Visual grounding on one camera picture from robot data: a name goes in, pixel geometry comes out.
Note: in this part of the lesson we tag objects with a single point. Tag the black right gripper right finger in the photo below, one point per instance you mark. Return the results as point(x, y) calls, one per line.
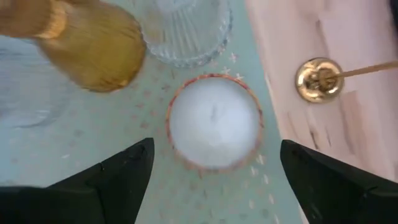
point(342, 193)

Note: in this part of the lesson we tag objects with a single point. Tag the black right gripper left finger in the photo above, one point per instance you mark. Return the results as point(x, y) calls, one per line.
point(109, 193)

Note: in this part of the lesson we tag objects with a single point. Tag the tall brass candlestick holder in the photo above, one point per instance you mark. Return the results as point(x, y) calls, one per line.
point(311, 84)

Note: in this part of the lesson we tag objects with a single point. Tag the amber glass candle holder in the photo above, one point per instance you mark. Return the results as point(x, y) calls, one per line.
point(93, 49)

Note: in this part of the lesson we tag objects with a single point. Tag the red rimmed tin candle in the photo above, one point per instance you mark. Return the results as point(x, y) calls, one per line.
point(214, 124)

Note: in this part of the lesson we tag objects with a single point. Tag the clear glass candle holder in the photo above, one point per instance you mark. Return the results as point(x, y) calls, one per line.
point(186, 31)
point(28, 87)

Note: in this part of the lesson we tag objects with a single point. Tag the green perforated metal shelf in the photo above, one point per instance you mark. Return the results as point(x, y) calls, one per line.
point(93, 140)

